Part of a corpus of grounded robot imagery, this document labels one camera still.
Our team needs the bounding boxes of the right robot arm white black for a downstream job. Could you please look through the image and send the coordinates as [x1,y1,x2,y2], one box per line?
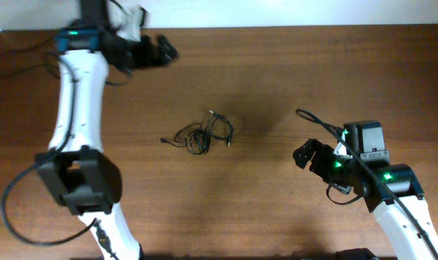
[293,121,438,259]

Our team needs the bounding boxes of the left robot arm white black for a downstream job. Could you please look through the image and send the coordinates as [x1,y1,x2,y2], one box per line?
[35,1,178,259]

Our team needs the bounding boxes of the thin black cable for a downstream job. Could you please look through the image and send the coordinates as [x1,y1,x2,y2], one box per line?
[186,110,234,155]
[159,122,209,155]
[173,122,235,155]

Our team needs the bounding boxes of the thin black cable tangled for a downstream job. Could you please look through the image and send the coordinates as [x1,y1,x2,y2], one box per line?
[186,110,234,155]

